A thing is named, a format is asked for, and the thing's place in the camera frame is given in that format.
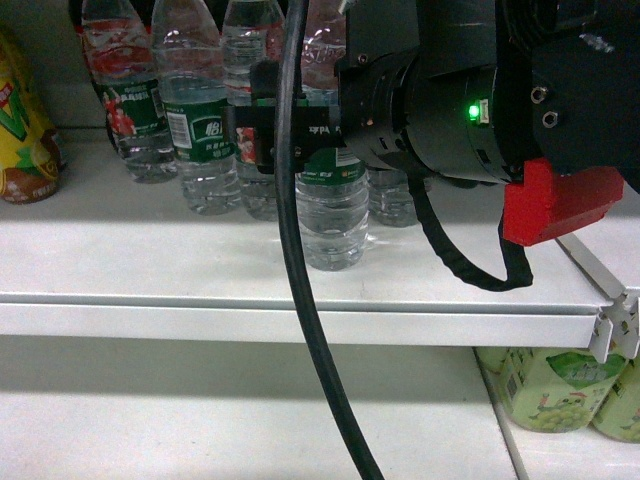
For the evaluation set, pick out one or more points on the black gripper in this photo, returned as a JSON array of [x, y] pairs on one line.
[[314, 127]]

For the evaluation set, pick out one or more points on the water bottle green label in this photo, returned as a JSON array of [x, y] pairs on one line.
[[332, 202]]

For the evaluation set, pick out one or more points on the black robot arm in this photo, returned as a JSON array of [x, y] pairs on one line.
[[474, 91]]

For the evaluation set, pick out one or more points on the back right water bottle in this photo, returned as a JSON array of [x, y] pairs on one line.
[[390, 202]]

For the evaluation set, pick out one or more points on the water bottle barcode label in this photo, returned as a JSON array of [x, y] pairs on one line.
[[189, 66]]

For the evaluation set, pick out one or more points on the back left water bottle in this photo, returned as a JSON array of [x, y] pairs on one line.
[[117, 49]]

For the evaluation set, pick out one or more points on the white right shelf board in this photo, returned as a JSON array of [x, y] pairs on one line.
[[616, 328]]

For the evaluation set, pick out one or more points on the yellow tea bottle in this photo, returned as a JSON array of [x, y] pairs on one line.
[[31, 156]]

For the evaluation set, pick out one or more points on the left green grape drink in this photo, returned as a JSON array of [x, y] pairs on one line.
[[551, 390]]

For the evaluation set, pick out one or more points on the green grape drink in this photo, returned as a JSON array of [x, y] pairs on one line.
[[551, 390], [618, 415]]

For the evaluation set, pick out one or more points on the middle green grape drink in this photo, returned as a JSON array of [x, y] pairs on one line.
[[618, 415]]

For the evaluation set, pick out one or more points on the red camera mount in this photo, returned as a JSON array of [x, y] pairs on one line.
[[547, 205]]

